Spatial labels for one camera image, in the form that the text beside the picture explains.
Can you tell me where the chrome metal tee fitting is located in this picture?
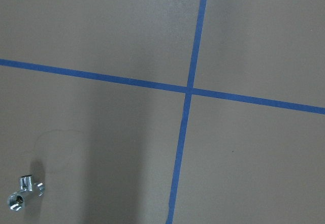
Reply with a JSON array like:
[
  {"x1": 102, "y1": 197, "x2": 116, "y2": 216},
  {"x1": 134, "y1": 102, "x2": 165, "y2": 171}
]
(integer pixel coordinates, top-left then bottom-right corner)
[{"x1": 7, "y1": 175, "x2": 45, "y2": 211}]

